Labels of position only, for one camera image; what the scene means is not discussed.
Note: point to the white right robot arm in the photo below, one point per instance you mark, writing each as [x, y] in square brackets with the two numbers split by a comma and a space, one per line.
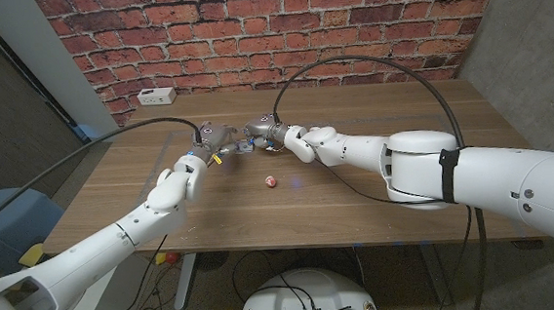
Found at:
[494, 179]

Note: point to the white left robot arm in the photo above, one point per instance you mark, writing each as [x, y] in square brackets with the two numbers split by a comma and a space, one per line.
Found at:
[93, 251]

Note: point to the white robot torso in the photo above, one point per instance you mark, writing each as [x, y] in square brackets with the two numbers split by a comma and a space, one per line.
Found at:
[308, 294]

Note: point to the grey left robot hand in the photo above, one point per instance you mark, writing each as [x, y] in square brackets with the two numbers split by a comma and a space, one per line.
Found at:
[214, 137]

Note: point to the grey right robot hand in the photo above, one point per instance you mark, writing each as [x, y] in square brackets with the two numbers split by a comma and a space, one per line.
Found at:
[265, 129]

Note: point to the white power strip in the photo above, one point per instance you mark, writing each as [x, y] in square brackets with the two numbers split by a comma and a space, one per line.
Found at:
[157, 96]

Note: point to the small red white ball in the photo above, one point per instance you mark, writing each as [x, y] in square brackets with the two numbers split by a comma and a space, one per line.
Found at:
[270, 181]

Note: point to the dollar bill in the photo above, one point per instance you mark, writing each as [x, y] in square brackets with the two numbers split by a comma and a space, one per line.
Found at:
[244, 146]

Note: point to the grey table leg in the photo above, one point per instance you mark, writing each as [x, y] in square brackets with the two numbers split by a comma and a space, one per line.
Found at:
[185, 281]
[434, 273]

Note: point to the printed brick wall backdrop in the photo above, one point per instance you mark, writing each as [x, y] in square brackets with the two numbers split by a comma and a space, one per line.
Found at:
[249, 30]

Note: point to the yellow foam pad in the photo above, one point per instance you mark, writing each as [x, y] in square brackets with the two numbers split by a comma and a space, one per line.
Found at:
[32, 255]

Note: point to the black round floor fan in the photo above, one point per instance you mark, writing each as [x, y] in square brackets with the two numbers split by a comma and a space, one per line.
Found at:
[211, 260]

